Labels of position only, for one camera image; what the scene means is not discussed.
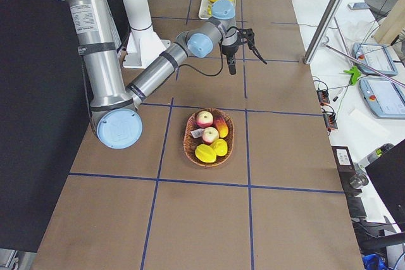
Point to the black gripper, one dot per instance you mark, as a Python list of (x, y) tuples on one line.
[(228, 50)]

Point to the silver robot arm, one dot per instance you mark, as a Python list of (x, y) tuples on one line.
[(114, 106)]

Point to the brown wicker basket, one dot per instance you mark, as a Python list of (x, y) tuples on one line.
[(191, 143)]

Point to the cream bear tray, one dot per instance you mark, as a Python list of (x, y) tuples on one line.
[(202, 14)]

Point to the pink white peach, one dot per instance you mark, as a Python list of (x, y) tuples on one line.
[(204, 119)]

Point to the white paper tag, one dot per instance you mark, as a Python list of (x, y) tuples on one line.
[(197, 133)]

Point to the black power strip far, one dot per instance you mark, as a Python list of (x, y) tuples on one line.
[(323, 97)]

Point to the black power strip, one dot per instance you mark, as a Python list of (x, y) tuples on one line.
[(330, 120), (323, 97)]

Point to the black power strip near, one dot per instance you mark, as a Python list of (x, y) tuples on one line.
[(330, 120)]

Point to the green clip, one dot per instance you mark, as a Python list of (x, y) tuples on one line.
[(354, 73)]

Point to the smartphone on desk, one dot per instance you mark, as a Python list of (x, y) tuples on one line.
[(358, 6)]

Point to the far blue teach pendant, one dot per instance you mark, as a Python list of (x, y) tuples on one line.
[(376, 56)]

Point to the blue teach pendant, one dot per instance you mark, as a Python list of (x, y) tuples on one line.
[(376, 56), (384, 98)]

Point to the long metal grabber rod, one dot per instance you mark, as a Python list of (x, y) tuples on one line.
[(347, 53)]

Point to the black labelled box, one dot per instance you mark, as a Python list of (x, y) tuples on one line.
[(345, 169)]

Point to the near blue teach pendant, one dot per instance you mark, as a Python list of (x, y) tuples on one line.
[(384, 98)]

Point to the metal cup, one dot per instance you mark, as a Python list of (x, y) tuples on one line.
[(358, 181)]

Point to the black monitor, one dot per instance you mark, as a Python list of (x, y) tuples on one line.
[(387, 176)]

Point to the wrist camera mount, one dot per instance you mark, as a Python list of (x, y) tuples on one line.
[(246, 36)]

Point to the white pedestal base plate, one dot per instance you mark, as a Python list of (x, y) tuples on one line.
[(143, 47)]

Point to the aluminium frame post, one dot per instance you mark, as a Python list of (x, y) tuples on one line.
[(321, 30)]

